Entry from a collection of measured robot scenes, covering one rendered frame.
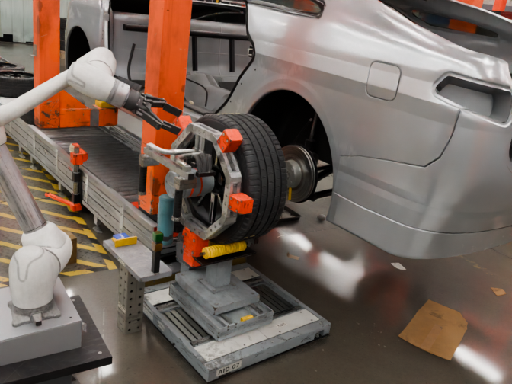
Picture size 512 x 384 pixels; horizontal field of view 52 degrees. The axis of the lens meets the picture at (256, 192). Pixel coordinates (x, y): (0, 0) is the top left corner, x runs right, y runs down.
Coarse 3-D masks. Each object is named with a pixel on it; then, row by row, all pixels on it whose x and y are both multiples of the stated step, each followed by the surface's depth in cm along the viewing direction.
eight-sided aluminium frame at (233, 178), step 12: (192, 132) 257; (204, 132) 248; (216, 132) 248; (180, 144) 268; (216, 144) 243; (228, 156) 243; (228, 168) 237; (228, 180) 237; (240, 180) 240; (228, 192) 239; (228, 204) 240; (192, 216) 276; (228, 216) 243; (192, 228) 267; (204, 228) 266; (216, 228) 250
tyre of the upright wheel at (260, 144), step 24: (216, 120) 254; (240, 120) 253; (264, 144) 248; (240, 168) 244; (264, 168) 244; (264, 192) 244; (240, 216) 248; (264, 216) 251; (216, 240) 266; (240, 240) 262
